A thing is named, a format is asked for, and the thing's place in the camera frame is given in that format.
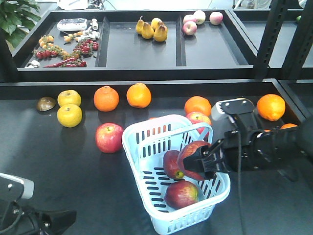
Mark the pink apple back middle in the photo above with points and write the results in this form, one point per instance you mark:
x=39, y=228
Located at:
x=200, y=17

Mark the black wooden produce stand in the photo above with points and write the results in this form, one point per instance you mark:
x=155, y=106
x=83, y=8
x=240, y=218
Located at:
x=68, y=170

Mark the green potted plant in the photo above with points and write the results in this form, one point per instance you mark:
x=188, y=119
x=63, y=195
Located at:
x=17, y=18

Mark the yellow pear apple lower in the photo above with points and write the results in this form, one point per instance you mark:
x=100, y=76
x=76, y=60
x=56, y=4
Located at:
x=69, y=115

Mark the white garlic bulb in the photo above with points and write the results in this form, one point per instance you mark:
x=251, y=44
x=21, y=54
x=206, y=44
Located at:
x=33, y=64

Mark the red yellow apple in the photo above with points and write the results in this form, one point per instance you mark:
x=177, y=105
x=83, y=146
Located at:
x=170, y=165
x=181, y=194
x=188, y=156

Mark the red chili pepper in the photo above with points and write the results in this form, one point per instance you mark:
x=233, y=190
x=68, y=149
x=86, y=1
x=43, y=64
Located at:
x=68, y=63

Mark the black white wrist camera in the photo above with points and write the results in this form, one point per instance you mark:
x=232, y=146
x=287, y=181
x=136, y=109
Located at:
x=14, y=188

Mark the small orange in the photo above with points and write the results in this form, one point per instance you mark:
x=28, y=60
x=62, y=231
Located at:
x=162, y=125
x=288, y=125

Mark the large orange right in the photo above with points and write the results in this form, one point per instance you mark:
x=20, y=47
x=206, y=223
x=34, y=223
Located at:
x=271, y=107

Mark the small orange centre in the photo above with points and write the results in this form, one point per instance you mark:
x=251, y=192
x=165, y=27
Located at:
x=162, y=125

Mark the orange with knob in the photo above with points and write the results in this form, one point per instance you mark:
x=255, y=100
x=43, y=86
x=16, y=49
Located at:
x=106, y=99
x=139, y=96

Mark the black upright post right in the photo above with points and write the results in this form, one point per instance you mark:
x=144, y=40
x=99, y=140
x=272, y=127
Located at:
x=300, y=45

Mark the pink apple back right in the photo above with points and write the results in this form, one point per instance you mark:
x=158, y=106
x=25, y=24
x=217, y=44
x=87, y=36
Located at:
x=216, y=18

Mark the orange with knob left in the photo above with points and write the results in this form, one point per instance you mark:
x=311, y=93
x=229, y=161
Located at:
x=106, y=99

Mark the yellow pear apple upper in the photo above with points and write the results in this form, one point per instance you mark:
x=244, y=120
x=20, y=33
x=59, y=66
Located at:
x=69, y=97

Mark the white small parts pile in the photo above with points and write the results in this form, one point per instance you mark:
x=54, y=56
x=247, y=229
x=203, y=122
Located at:
x=90, y=33

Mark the yellow pear apple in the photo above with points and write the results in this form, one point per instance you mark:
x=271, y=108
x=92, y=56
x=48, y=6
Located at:
x=69, y=97
x=69, y=115

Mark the brown half shell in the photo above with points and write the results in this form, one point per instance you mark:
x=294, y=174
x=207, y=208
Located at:
x=45, y=103

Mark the small orange lower right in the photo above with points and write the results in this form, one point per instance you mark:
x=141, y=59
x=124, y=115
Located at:
x=288, y=125

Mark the pink apple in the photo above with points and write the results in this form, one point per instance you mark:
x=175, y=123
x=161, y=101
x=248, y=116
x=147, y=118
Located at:
x=200, y=17
x=189, y=28
x=216, y=18

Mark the red apple far left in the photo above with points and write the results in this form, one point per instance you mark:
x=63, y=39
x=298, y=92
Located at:
x=108, y=137

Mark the pink apple back left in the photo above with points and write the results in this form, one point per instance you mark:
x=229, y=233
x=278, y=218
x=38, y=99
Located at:
x=189, y=28

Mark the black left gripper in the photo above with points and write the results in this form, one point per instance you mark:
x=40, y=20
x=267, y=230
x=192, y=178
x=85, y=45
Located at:
x=18, y=220

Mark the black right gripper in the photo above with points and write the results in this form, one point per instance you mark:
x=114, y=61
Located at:
x=231, y=153

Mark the red apple middle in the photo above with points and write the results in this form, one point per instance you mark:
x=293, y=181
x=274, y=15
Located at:
x=198, y=117

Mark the orange behind middle apple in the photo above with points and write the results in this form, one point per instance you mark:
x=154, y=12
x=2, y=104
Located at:
x=198, y=104

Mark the yellow brown pears group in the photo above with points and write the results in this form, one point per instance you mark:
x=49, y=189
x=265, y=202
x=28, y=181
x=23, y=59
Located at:
x=156, y=30

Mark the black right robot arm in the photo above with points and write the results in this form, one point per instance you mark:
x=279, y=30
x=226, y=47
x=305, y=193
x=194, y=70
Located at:
x=277, y=149

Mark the white electronic device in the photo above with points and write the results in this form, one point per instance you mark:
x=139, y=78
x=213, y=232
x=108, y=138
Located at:
x=73, y=24

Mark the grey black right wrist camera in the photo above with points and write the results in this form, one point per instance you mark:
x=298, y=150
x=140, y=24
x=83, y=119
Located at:
x=223, y=109

